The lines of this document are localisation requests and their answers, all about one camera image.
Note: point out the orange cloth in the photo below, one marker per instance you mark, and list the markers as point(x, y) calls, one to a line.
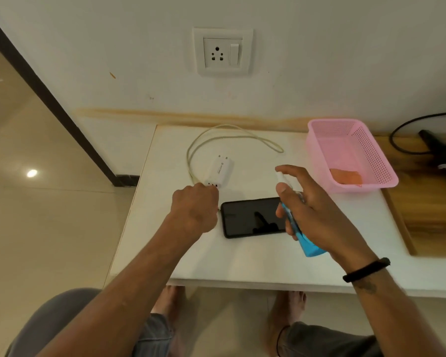
point(345, 177)

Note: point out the black smartphone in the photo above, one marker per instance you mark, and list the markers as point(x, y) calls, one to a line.
point(245, 219)

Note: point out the white wall socket with switch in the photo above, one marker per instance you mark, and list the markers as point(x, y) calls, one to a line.
point(223, 51)

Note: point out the person's left fingers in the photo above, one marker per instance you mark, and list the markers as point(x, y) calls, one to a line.
point(209, 193)

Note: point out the black anklet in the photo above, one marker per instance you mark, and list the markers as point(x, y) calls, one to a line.
point(278, 340)

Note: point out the white charger adapter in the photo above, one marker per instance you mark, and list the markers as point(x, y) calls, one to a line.
point(221, 170)

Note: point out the person's right thumb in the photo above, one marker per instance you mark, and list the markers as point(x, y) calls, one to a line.
point(284, 197)

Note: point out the person's right hand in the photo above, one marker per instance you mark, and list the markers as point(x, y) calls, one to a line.
point(323, 219)

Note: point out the person's left forearm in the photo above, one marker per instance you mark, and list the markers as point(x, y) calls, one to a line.
point(126, 286)

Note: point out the grey rounded seat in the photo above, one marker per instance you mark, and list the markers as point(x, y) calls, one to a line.
point(48, 319)

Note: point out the person's right leg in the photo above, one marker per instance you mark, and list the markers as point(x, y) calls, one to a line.
point(286, 308)

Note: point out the wooden wall trim strip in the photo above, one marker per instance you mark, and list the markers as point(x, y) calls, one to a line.
point(193, 118)

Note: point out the grey denim shorts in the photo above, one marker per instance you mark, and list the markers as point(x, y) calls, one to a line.
point(319, 342)

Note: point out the person's left hand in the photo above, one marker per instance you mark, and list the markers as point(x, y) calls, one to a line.
point(193, 210)

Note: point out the pink plastic basket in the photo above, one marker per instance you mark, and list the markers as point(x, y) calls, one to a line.
point(375, 159)

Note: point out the person's leg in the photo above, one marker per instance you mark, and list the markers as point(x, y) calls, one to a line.
point(169, 303)
point(286, 308)

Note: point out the blue spray bottle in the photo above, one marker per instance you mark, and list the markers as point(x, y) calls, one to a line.
point(312, 250)

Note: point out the person's left leg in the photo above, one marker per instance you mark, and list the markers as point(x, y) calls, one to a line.
point(169, 303)

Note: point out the black wristband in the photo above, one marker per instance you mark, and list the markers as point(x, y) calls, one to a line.
point(368, 269)

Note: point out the person's right forearm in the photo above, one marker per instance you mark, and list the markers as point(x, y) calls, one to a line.
point(390, 312)

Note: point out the dark door frame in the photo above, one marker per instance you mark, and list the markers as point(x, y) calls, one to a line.
point(59, 107)

